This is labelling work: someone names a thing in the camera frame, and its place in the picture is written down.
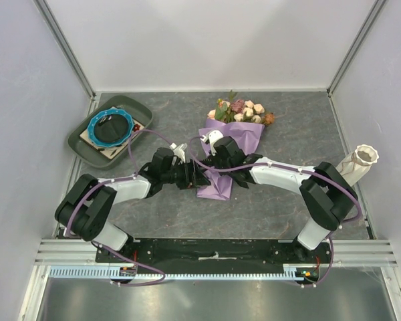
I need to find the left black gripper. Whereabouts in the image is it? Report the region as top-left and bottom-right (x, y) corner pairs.
(162, 158), (211, 191)

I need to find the purple flower bouquet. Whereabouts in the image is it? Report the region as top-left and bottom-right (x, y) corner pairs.
(197, 91), (275, 201)

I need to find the black ribbon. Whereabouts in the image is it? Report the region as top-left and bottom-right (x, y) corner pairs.
(193, 156), (220, 173)

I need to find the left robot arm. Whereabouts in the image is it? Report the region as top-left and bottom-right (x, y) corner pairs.
(55, 148), (211, 263)

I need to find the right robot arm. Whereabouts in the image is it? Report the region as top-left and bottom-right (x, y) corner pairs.
(201, 130), (359, 263)

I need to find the white ceramic vase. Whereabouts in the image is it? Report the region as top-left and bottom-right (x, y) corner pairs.
(336, 144), (380, 187)

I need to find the dark green tray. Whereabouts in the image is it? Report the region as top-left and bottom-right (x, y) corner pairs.
(68, 95), (153, 169)

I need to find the blue rimmed black plate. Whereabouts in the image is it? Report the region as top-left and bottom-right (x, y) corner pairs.
(87, 108), (134, 148)

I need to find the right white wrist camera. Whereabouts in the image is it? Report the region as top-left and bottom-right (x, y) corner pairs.
(200, 130), (224, 156)

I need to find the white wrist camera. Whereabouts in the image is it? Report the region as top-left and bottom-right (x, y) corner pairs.
(169, 143), (188, 163)
(200, 130), (224, 156)

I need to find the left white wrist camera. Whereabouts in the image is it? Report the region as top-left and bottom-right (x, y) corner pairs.
(169, 143), (188, 163)

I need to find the light blue cable duct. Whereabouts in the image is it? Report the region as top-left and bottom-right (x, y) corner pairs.
(49, 265), (304, 281)

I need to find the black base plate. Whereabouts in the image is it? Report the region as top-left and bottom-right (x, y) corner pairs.
(95, 237), (335, 276)

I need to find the aluminium front rail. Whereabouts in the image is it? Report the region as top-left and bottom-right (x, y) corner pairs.
(34, 239), (397, 268)

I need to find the right aluminium frame post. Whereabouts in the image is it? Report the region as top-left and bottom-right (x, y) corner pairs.
(326, 0), (388, 98)

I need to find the aluminium frame post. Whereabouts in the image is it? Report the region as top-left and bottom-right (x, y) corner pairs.
(33, 0), (96, 100)
(326, 0), (388, 98)

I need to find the left aluminium frame post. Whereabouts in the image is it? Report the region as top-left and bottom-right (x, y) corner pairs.
(33, 0), (96, 100)

